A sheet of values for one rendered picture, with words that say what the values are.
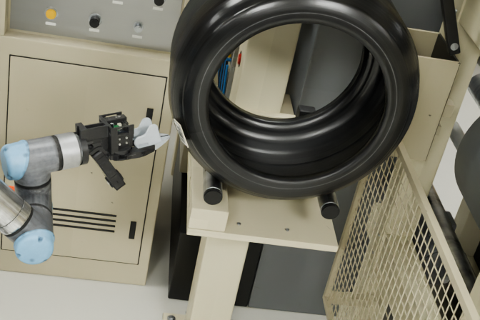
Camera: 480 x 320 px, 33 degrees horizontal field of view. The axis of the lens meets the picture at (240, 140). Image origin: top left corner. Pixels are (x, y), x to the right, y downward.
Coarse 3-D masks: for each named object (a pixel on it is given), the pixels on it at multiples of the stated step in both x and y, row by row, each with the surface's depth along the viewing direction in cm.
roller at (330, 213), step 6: (318, 198) 192; (324, 198) 189; (330, 198) 189; (324, 204) 188; (330, 204) 187; (336, 204) 188; (324, 210) 187; (330, 210) 187; (336, 210) 187; (324, 216) 188; (330, 216) 188
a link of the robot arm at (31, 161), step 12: (12, 144) 160; (24, 144) 160; (36, 144) 161; (48, 144) 162; (0, 156) 162; (12, 156) 158; (24, 156) 159; (36, 156) 160; (48, 156) 161; (60, 156) 162; (12, 168) 158; (24, 168) 159; (36, 168) 160; (48, 168) 162; (60, 168) 164; (24, 180) 161; (36, 180) 162; (48, 180) 164
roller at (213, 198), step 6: (204, 174) 190; (210, 174) 188; (204, 180) 188; (210, 180) 186; (216, 180) 186; (204, 186) 185; (210, 186) 184; (216, 186) 184; (204, 192) 184; (210, 192) 183; (216, 192) 183; (222, 192) 186; (204, 198) 184; (210, 198) 184; (216, 198) 184; (210, 204) 185
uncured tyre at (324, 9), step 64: (192, 0) 179; (256, 0) 161; (320, 0) 160; (384, 0) 167; (192, 64) 167; (384, 64) 167; (192, 128) 174; (256, 128) 205; (320, 128) 205; (384, 128) 175; (256, 192) 183; (320, 192) 184
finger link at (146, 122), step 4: (144, 120) 175; (148, 120) 175; (140, 124) 175; (144, 124) 175; (148, 124) 176; (136, 128) 175; (140, 128) 175; (144, 128) 176; (136, 132) 175; (140, 132) 176; (144, 132) 176; (136, 136) 176
